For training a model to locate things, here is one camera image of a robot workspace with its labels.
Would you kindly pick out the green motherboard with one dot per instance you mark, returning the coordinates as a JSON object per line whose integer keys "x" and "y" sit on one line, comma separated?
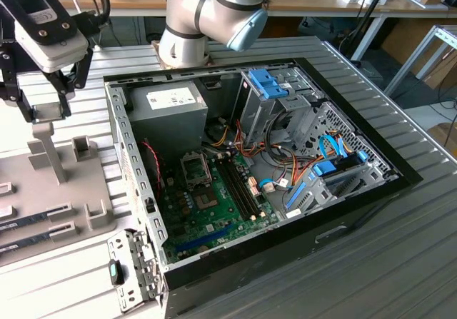
{"x": 214, "y": 226}

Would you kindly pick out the blue expansion slot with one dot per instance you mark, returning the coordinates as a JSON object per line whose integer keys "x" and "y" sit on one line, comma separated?
{"x": 203, "y": 238}

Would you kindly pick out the grey power supply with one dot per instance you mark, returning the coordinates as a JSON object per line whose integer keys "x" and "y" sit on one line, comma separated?
{"x": 168, "y": 126}

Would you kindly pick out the black case fan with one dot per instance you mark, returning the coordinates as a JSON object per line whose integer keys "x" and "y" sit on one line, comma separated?
{"x": 150, "y": 180}

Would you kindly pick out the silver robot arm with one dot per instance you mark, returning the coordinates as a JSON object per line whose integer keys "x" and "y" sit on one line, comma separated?
{"x": 214, "y": 8}

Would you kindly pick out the dark RAM stick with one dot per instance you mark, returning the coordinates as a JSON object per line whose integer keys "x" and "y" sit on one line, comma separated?
{"x": 25, "y": 220}
{"x": 25, "y": 242}

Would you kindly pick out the grey parts rack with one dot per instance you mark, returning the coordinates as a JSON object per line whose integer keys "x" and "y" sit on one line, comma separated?
{"x": 71, "y": 176}

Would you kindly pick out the CPU socket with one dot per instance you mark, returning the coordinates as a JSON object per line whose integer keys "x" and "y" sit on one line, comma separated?
{"x": 206, "y": 200}

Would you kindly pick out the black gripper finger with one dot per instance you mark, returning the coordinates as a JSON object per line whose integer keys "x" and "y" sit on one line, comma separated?
{"x": 10, "y": 80}
{"x": 84, "y": 69}

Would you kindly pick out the blue carrier with black disk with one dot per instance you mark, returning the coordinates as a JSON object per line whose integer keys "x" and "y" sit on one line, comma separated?
{"x": 323, "y": 168}

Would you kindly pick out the brown cardboard box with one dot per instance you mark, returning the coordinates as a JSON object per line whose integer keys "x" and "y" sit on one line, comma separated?
{"x": 444, "y": 137}

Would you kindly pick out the black teal case latch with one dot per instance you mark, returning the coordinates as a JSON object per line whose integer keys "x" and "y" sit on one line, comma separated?
{"x": 115, "y": 272}

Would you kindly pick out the blue plastic rail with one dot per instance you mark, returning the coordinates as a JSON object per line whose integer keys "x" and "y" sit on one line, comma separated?
{"x": 295, "y": 196}

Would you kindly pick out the flat brown cardboard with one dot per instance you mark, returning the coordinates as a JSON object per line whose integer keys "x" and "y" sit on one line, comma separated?
{"x": 442, "y": 73}

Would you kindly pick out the aluminium frame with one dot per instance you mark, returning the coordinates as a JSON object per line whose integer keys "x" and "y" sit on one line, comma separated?
{"x": 410, "y": 61}

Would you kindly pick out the silver CPU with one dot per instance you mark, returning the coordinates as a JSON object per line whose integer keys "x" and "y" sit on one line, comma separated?
{"x": 50, "y": 112}

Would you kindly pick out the black slanted pole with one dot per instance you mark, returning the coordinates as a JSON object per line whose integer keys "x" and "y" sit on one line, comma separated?
{"x": 375, "y": 5}

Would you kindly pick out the grey metal drive cage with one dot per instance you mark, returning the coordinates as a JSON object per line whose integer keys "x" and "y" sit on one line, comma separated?
{"x": 257, "y": 119}

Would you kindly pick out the black PC case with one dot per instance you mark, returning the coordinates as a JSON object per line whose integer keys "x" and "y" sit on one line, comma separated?
{"x": 250, "y": 262}

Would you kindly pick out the black RAM slot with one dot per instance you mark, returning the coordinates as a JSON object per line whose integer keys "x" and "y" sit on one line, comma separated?
{"x": 245, "y": 186}
{"x": 235, "y": 188}
{"x": 240, "y": 187}
{"x": 231, "y": 190}

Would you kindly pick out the perforated grey disk bay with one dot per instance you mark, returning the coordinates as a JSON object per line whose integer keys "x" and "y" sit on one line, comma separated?
{"x": 321, "y": 197}

